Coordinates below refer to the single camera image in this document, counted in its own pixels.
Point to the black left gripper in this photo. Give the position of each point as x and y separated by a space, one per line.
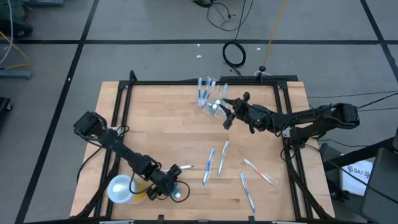
161 182

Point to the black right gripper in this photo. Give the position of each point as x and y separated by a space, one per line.
256 118

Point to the white toothbrush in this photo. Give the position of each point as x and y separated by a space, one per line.
226 90

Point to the clear acrylic organizer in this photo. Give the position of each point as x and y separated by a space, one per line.
216 97

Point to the green toothbrush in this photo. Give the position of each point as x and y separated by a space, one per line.
219 91
222 158

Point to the orange toothbrush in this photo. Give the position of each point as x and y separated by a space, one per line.
259 172

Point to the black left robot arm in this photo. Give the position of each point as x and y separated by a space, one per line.
118 144

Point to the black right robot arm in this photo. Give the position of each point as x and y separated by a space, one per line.
311 119

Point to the white round cup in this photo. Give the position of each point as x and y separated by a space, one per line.
124 188

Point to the black stand beam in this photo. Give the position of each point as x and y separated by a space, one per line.
357 155

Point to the white printed box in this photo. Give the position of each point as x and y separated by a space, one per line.
357 180

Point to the black caster base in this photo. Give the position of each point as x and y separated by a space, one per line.
4 104

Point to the blue grey floor bar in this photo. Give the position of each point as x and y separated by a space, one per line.
15 74

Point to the person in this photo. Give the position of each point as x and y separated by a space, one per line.
15 29

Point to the black aluminium table frame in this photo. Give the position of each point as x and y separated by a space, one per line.
171 82

